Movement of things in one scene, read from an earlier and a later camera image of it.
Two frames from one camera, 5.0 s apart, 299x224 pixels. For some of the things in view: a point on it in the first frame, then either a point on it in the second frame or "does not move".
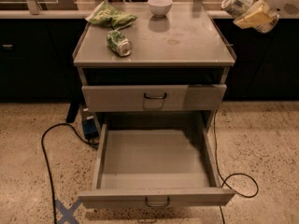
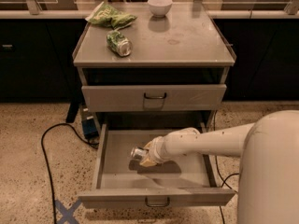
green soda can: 119,43 does not move
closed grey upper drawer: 122,98 does not move
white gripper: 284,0 -> 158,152
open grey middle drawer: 156,168 does not move
